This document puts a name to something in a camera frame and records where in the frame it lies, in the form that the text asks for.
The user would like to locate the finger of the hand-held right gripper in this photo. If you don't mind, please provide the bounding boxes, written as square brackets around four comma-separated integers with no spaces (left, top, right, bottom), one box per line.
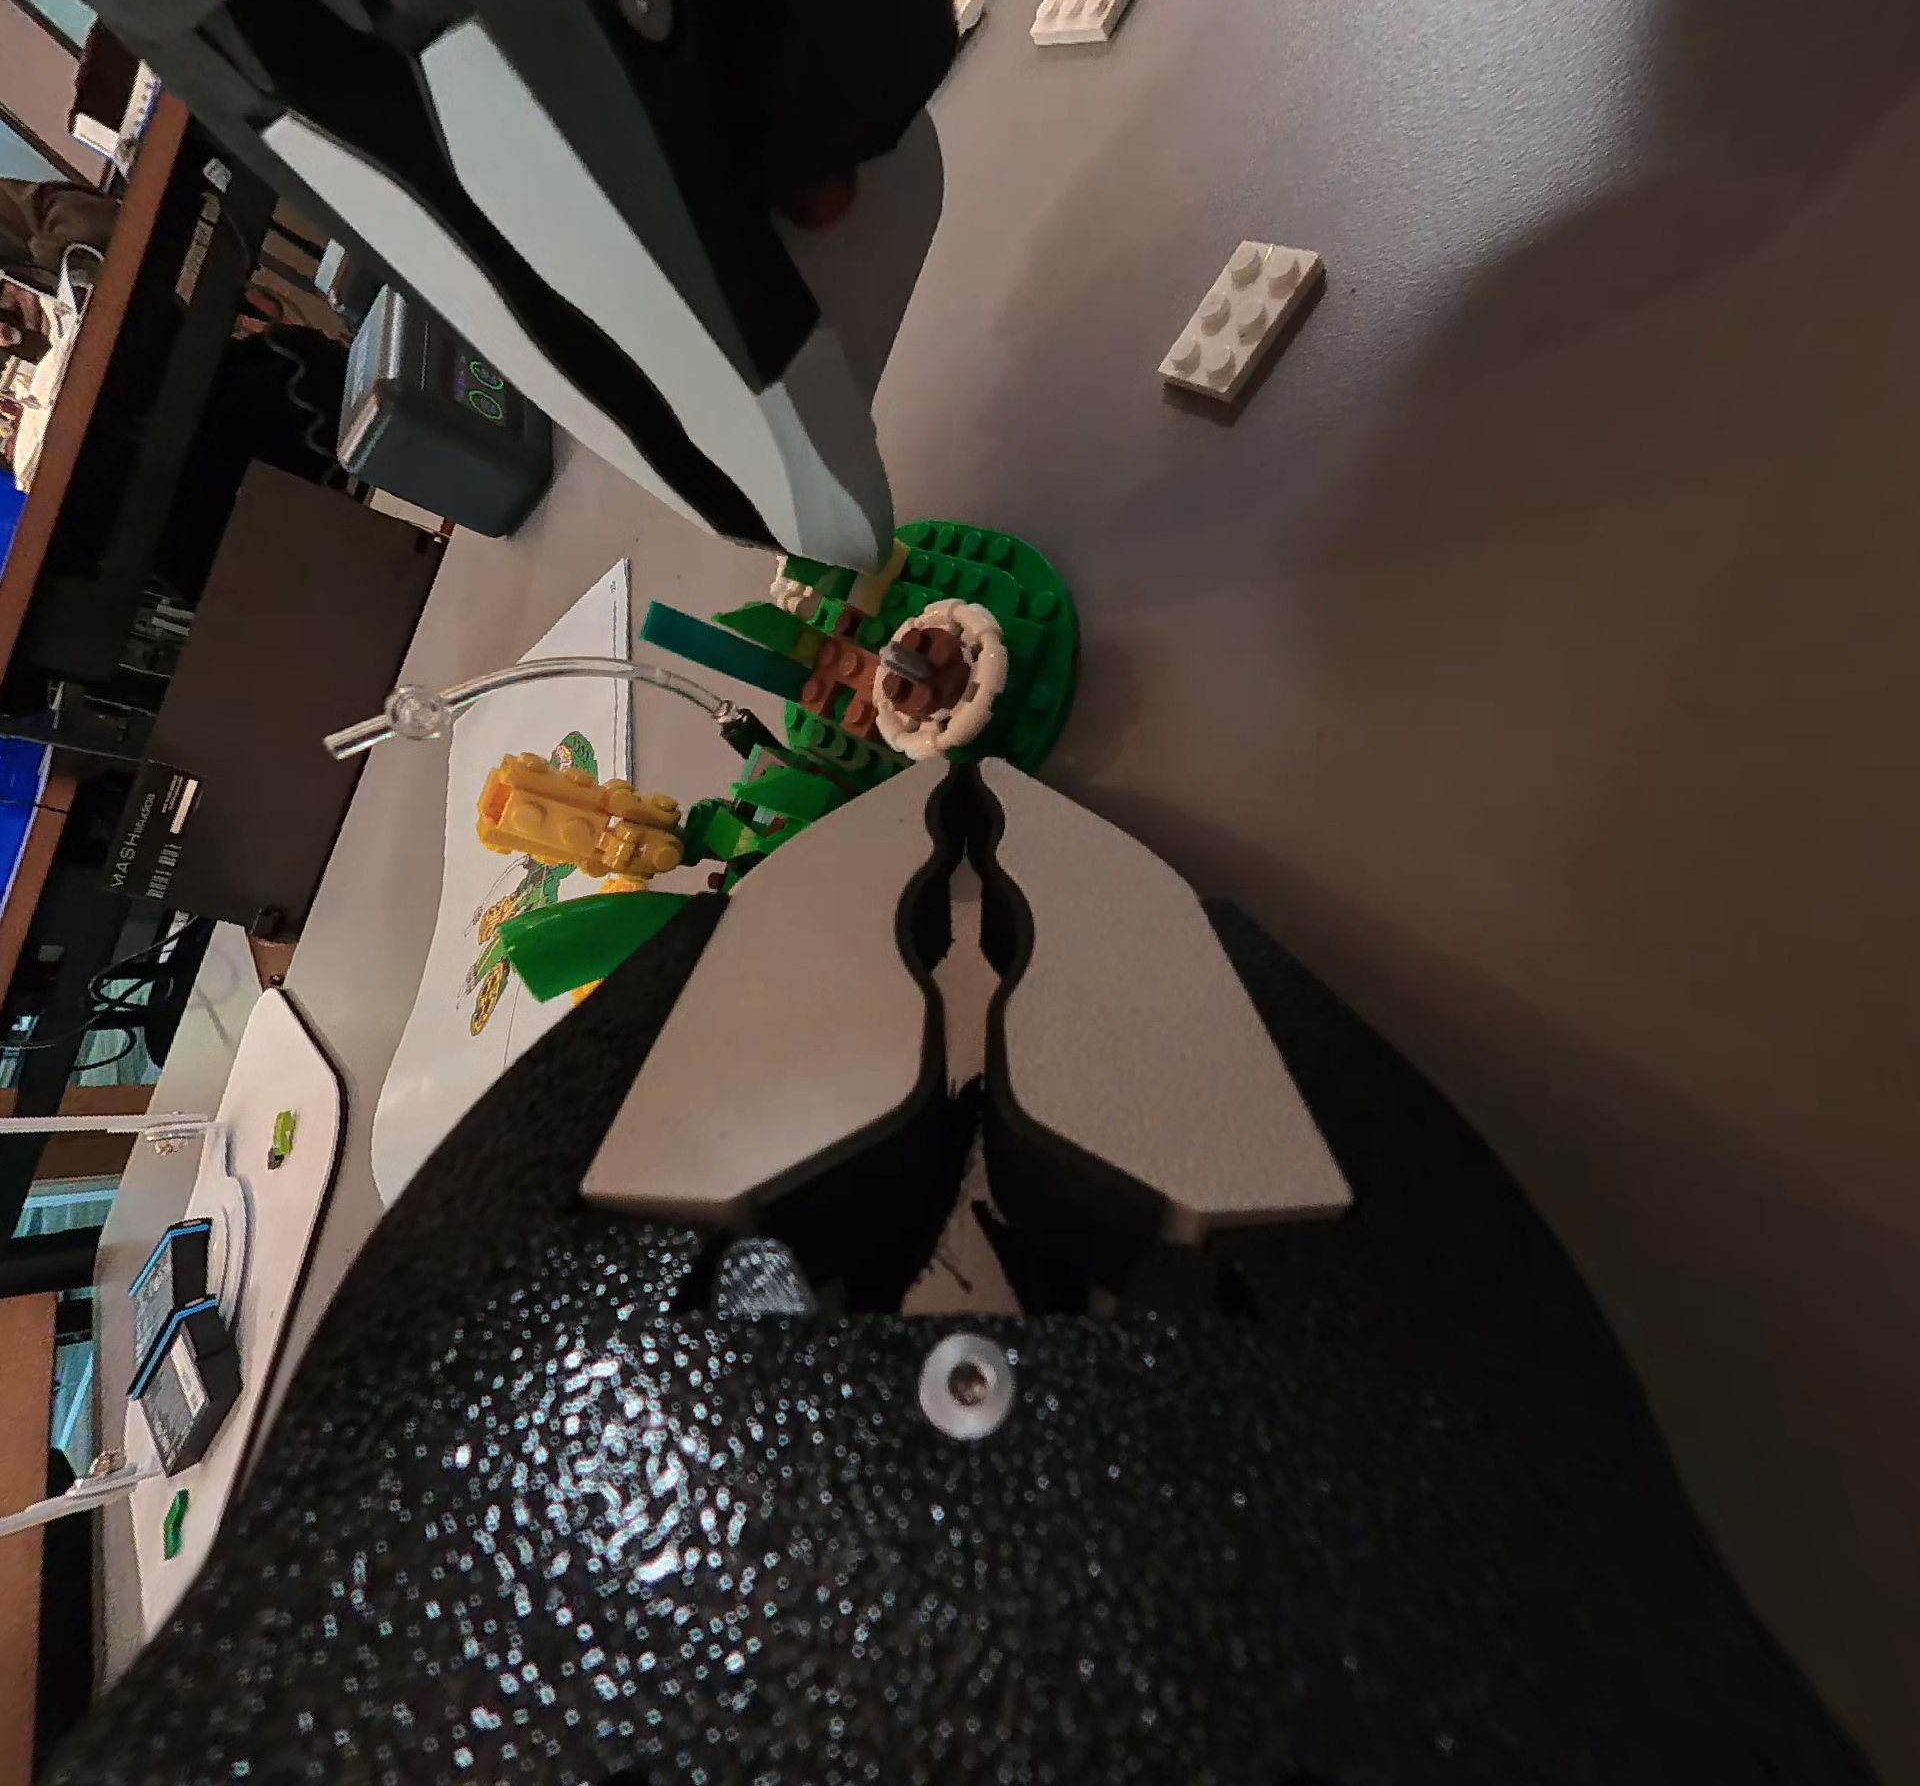
[260,45,774,543]
[424,16,897,570]

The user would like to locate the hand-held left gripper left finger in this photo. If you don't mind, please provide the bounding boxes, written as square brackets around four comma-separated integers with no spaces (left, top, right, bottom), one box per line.
[583,763,987,1281]

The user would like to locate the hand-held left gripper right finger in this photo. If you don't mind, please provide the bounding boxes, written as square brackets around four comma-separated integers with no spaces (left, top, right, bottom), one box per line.
[971,758,1354,1310]

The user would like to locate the green lego flower model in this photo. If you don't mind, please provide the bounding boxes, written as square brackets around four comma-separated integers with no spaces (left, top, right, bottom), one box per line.
[320,519,1082,1008]

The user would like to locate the dark grey device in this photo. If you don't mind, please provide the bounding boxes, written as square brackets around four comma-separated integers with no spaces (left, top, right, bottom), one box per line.
[337,286,553,539]

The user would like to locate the white instruction booklet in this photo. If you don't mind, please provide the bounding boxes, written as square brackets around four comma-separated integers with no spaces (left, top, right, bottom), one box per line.
[373,559,708,1209]

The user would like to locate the brown wooden desk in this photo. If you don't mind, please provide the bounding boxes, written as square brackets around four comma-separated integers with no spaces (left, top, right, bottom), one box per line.
[0,0,197,708]

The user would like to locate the black box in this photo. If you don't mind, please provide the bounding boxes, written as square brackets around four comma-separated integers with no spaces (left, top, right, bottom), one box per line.
[102,458,452,917]

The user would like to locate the white board black edge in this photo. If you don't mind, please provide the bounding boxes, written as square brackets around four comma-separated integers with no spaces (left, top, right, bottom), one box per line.
[90,983,349,1683]

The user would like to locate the black battery blue edge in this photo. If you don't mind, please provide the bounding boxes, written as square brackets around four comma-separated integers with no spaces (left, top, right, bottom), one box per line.
[127,1299,247,1474]
[127,1216,222,1345]

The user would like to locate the clear plastic rod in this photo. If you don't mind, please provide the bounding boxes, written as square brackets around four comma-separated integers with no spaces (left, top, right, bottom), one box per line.
[0,1453,159,1539]
[0,1106,225,1161]

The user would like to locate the black desk frame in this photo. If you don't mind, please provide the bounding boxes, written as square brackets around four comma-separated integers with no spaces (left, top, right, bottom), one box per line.
[59,135,286,648]

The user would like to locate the black cable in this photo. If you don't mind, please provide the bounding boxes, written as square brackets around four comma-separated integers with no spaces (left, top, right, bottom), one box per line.
[81,915,211,1067]

